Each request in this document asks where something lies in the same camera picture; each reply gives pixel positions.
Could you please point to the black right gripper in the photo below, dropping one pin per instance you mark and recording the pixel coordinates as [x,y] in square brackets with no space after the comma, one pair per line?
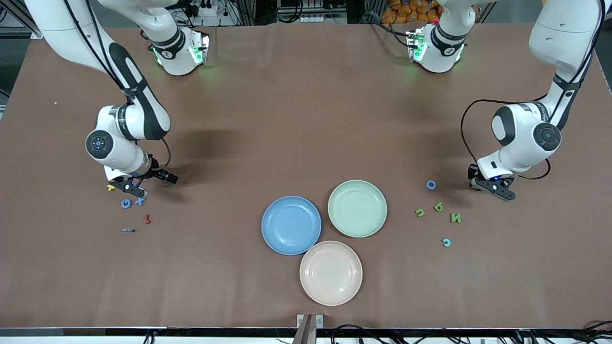
[156,172]

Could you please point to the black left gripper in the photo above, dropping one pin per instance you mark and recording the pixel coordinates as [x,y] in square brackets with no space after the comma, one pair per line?
[473,173]

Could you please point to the green foam letter N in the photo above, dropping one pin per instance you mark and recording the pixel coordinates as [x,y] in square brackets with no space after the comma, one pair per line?
[455,218]

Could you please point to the green foam letter P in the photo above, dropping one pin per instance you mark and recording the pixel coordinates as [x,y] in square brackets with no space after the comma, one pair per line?
[436,208]

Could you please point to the blue foam letter G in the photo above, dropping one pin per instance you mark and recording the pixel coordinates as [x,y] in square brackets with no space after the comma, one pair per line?
[122,204]

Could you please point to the green foam letter J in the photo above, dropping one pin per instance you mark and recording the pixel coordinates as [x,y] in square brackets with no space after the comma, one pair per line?
[420,213]

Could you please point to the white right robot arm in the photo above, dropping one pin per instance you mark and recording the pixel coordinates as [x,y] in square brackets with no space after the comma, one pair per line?
[143,119]

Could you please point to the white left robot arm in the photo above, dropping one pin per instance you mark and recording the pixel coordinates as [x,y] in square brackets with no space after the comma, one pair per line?
[521,143]

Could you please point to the blue foam letter O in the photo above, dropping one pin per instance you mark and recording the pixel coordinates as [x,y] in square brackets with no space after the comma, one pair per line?
[427,185]

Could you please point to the green plate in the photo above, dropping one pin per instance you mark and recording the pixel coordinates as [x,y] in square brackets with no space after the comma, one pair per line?
[357,209]

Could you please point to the blue plate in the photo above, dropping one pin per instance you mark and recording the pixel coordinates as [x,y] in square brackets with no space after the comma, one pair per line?
[291,225]

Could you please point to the brown table cover sheet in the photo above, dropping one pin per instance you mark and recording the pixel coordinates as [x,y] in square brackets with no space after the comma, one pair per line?
[306,119]

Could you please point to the beige plate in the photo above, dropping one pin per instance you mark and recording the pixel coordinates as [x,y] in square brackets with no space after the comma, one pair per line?
[331,273]

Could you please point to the white power strip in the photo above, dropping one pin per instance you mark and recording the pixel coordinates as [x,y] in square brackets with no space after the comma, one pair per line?
[315,20]
[210,9]

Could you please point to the orange fruit pile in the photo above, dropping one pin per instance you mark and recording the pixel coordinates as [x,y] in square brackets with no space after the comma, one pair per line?
[406,12]

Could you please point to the black table edge rail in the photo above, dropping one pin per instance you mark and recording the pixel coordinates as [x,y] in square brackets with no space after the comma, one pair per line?
[215,332]

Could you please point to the grey metal mount bracket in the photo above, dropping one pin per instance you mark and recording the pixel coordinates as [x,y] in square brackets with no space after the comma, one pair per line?
[302,319]

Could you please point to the aluminium frame rail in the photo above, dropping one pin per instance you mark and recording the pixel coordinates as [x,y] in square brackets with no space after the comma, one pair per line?
[21,32]

